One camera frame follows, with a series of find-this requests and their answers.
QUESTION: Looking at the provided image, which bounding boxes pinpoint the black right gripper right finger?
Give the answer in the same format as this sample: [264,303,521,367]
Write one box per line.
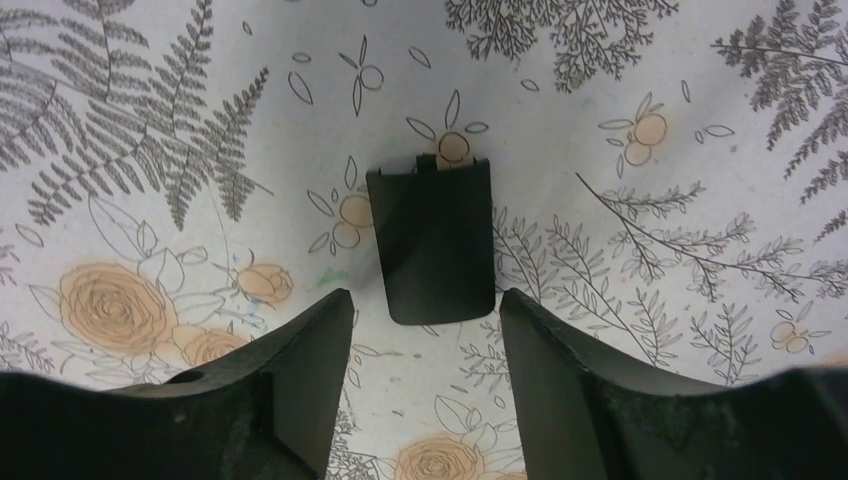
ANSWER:
[500,289,847,479]

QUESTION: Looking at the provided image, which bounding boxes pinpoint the black remote battery cover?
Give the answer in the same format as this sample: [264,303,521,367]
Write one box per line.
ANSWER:
[366,154,496,326]

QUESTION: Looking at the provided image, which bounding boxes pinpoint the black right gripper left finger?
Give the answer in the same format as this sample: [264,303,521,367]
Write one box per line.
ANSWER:
[1,289,354,479]

